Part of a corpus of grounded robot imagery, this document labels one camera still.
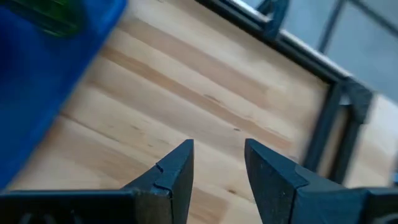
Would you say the green plastic cup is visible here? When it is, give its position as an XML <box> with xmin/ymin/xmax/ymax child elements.
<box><xmin>0</xmin><ymin>0</ymin><xmax>85</xmax><ymax>38</ymax></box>

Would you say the blue plastic tray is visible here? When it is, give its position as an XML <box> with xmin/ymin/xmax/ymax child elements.
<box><xmin>0</xmin><ymin>0</ymin><xmax>129</xmax><ymax>190</ymax></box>

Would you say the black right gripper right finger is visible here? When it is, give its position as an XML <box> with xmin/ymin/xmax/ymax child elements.
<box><xmin>244</xmin><ymin>138</ymin><xmax>398</xmax><ymax>224</ymax></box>

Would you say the black aluminium table frame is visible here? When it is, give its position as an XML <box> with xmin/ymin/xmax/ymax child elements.
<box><xmin>195</xmin><ymin>0</ymin><xmax>374</xmax><ymax>185</ymax></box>

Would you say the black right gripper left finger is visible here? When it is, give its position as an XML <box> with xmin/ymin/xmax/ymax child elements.
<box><xmin>0</xmin><ymin>139</ymin><xmax>195</xmax><ymax>224</ymax></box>

